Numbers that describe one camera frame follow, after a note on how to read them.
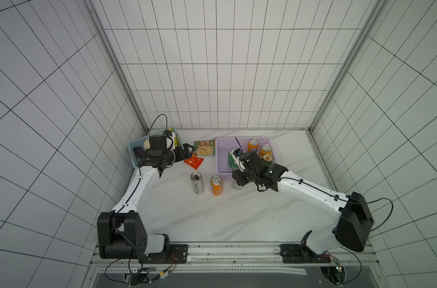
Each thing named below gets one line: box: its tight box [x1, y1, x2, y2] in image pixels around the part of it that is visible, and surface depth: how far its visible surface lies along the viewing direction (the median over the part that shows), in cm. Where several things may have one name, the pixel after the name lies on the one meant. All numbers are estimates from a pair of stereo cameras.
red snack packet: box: [183, 153, 205, 170], surface depth 104 cm
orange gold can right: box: [259, 144, 272, 158], surface depth 98 cm
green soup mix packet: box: [193, 138, 216, 156], surface depth 112 cm
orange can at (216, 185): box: [210, 175, 224, 196], surface depth 85 cm
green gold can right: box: [262, 153, 274, 167], surface depth 94 cm
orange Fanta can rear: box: [247, 138, 260, 152], surface depth 100 cm
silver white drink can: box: [190, 171, 205, 195], surface depth 83 cm
